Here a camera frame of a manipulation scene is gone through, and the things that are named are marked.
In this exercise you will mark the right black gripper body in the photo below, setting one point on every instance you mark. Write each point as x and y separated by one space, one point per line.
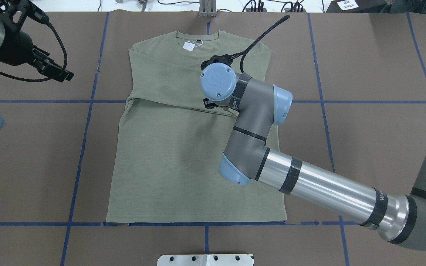
209 103

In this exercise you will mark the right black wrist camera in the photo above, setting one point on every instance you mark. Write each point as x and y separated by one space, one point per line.
224 59

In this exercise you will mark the aluminium frame post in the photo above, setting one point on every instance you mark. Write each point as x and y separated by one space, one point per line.
207 8

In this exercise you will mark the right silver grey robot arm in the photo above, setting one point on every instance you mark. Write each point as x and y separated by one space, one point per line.
398 219

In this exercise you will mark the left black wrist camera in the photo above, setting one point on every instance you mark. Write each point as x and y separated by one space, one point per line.
13 14

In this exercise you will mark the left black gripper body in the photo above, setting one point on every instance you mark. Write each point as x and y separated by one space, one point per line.
18 49

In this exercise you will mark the olive green long-sleeve shirt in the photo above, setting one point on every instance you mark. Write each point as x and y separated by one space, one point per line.
169 145

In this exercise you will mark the white shirt price tag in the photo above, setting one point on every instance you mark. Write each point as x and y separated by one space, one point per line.
191 45

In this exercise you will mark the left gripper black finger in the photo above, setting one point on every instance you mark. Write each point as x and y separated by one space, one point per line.
56 72

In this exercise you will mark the black box with label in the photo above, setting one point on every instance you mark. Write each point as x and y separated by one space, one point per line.
358 6

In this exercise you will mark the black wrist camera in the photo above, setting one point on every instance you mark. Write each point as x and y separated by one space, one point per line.
224 59
13 14

